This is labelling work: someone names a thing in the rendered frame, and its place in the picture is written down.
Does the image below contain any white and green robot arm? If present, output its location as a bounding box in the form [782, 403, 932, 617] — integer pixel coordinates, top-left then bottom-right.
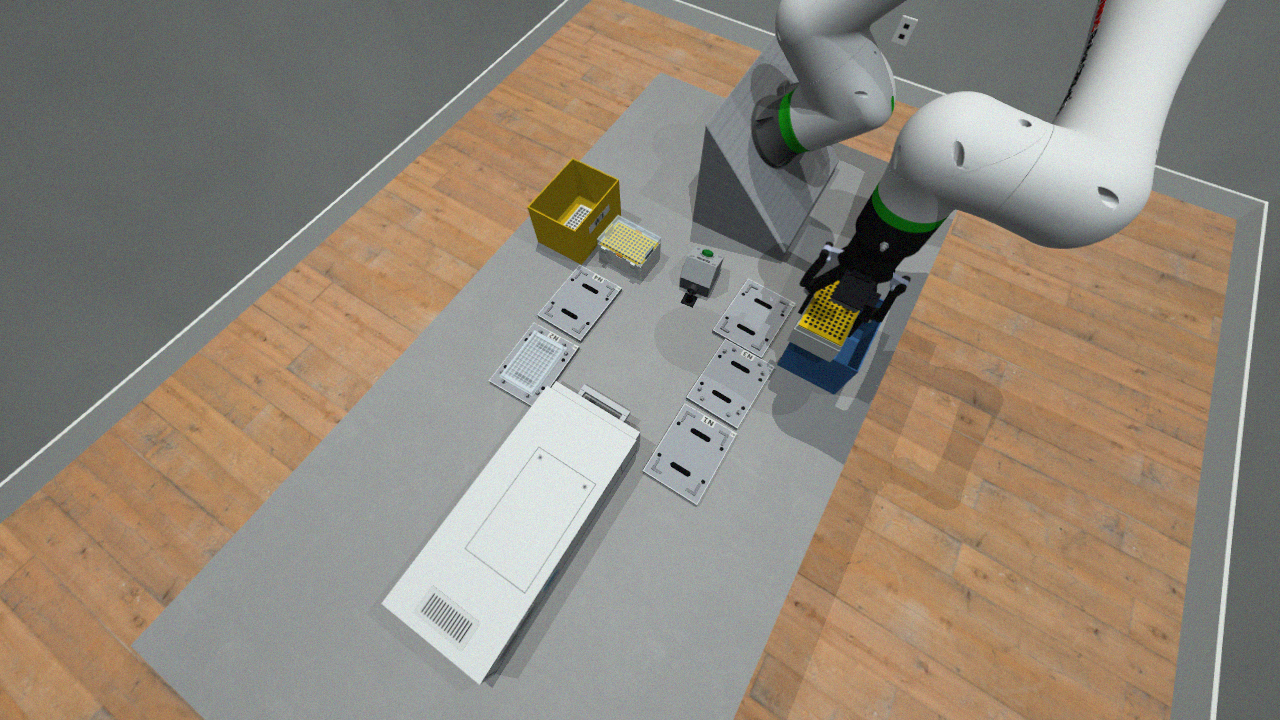
[751, 0, 1228, 259]

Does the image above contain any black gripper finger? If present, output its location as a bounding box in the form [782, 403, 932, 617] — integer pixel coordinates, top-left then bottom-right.
[849, 273, 911, 338]
[799, 242, 854, 314]

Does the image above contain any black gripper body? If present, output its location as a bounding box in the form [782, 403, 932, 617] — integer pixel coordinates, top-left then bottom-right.
[838, 233, 904, 284]

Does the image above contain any blue bin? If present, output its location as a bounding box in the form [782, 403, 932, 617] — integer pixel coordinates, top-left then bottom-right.
[777, 320, 881, 395]

